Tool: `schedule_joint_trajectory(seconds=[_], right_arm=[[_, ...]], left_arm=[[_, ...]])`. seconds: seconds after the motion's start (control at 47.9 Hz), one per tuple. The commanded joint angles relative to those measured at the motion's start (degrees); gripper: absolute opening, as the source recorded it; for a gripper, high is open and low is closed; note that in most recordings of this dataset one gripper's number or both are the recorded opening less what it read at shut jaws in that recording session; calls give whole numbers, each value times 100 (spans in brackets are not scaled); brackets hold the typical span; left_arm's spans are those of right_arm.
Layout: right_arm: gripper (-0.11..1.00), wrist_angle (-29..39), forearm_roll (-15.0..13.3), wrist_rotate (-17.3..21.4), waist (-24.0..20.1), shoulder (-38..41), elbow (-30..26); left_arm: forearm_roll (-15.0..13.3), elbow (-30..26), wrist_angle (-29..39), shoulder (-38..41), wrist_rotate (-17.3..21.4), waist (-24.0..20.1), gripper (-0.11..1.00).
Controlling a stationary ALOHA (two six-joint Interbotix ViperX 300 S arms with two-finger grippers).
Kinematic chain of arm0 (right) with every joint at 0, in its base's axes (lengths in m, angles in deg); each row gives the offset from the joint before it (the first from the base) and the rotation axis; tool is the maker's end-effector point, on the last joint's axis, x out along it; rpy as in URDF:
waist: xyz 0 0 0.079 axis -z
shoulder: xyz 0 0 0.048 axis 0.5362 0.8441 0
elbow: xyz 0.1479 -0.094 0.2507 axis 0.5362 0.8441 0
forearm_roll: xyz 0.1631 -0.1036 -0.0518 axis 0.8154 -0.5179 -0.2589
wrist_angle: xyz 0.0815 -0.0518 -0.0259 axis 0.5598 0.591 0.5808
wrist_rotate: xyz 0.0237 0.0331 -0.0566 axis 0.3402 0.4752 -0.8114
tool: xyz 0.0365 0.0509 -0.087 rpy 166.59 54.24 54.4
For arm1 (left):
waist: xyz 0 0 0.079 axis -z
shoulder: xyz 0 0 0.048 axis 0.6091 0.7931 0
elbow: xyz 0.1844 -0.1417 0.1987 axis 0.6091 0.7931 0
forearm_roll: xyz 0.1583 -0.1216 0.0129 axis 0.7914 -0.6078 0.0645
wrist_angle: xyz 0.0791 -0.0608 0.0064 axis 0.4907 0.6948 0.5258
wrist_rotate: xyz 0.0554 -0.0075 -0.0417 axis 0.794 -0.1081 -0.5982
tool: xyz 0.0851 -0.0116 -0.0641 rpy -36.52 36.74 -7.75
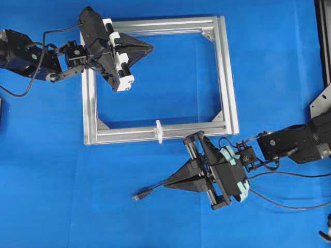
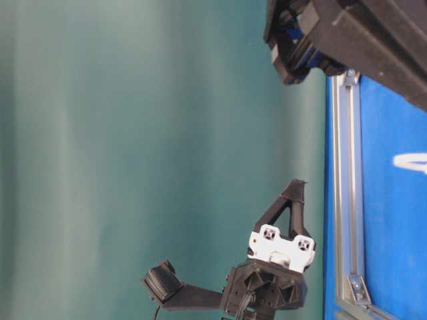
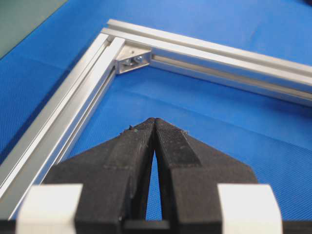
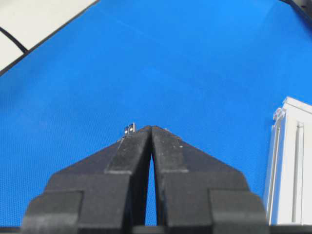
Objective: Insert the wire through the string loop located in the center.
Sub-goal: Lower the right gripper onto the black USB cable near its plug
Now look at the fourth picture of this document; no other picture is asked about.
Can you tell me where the black USB cable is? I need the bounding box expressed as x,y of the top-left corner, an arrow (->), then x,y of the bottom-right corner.
123,122 -> 136,139

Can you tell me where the aluminium extrusion frame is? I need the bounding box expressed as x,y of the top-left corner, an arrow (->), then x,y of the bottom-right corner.
263,97 -> 312,225

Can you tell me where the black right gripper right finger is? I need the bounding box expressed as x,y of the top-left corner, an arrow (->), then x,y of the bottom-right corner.
151,126 -> 270,234

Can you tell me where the black cable on table edge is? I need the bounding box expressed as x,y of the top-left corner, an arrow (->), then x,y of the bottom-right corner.
0,26 -> 29,54

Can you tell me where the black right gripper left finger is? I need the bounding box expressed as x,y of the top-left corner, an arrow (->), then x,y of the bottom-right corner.
21,126 -> 152,234

